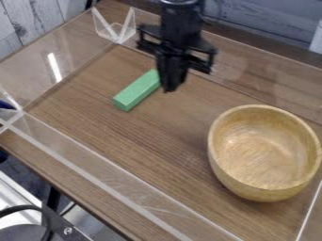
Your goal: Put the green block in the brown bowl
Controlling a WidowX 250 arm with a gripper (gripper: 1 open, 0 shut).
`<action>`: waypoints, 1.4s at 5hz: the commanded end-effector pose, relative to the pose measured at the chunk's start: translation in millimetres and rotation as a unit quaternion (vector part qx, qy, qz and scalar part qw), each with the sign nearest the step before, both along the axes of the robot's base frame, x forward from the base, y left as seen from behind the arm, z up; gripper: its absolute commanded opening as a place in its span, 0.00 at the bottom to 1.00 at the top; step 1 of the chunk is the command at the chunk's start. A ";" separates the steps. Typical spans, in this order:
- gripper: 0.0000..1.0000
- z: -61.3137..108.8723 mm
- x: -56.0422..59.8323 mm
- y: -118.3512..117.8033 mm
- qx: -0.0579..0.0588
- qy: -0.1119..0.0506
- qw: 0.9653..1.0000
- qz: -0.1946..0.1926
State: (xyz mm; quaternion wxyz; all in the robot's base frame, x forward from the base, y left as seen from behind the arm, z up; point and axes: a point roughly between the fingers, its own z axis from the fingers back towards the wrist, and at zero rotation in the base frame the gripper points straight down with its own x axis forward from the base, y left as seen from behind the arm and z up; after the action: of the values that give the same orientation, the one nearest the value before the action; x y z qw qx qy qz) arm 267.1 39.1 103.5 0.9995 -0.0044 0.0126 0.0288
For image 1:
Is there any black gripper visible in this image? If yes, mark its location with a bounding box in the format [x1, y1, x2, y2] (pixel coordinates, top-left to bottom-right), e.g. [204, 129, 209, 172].
[137, 0, 217, 92]

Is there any green rectangular block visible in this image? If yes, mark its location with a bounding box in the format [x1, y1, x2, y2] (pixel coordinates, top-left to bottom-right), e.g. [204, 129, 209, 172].
[112, 69, 161, 112]

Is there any light wooden bowl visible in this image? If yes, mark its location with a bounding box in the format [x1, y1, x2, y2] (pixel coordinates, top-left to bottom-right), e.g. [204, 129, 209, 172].
[207, 104, 322, 202]

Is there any blue object at edge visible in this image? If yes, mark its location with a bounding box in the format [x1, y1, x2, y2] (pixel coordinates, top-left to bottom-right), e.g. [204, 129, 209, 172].
[0, 100, 16, 110]

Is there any clear acrylic tray enclosure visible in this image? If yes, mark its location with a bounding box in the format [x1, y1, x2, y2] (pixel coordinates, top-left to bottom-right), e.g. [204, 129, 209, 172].
[0, 2, 322, 241]

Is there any black cable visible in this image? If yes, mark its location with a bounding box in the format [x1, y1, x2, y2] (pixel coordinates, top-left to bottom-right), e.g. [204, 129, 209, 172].
[0, 204, 53, 241]

